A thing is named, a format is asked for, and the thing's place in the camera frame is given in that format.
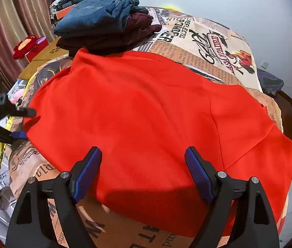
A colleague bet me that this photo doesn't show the orange box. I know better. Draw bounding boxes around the orange box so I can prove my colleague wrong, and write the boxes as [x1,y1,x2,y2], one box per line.
[54,7,74,20]

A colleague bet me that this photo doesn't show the grey blue backpack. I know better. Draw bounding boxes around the grey blue backpack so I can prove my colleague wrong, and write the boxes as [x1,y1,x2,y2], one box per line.
[258,68,284,96]

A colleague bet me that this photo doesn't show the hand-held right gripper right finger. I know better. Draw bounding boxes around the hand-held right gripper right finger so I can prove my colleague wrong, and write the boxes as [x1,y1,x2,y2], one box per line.
[185,146,281,248]

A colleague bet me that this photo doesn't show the pink plush toy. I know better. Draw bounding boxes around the pink plush toy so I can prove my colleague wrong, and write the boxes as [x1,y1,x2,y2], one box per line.
[9,89,24,104]

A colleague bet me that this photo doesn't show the blue jeans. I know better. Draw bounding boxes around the blue jeans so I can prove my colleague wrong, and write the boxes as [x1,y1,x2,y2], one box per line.
[54,0,140,38]

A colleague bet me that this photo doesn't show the red garment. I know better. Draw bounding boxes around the red garment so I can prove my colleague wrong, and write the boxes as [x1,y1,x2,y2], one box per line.
[23,48,292,238]

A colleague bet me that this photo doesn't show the dark maroon garment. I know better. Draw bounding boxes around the dark maroon garment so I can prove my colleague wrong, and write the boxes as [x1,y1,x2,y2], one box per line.
[57,12,162,57]

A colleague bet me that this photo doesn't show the striped curtain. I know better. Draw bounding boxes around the striped curtain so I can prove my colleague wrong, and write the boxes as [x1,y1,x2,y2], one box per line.
[0,0,58,91]

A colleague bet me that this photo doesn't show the red plush toy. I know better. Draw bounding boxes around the red plush toy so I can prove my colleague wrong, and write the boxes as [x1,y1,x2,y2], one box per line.
[12,35,48,59]

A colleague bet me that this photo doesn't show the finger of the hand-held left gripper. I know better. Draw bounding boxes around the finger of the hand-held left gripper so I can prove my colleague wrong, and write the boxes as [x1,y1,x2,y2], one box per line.
[0,126,27,144]
[6,101,37,117]

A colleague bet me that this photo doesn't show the brown cardboard box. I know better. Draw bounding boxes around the brown cardboard box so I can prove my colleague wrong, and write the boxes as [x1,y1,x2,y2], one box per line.
[18,37,70,79]

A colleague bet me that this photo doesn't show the printed blanket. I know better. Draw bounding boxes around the printed blanket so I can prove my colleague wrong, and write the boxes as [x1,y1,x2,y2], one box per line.
[0,5,291,248]

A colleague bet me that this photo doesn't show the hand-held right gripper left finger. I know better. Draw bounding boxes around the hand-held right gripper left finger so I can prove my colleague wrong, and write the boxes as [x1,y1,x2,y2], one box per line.
[5,146,102,248]

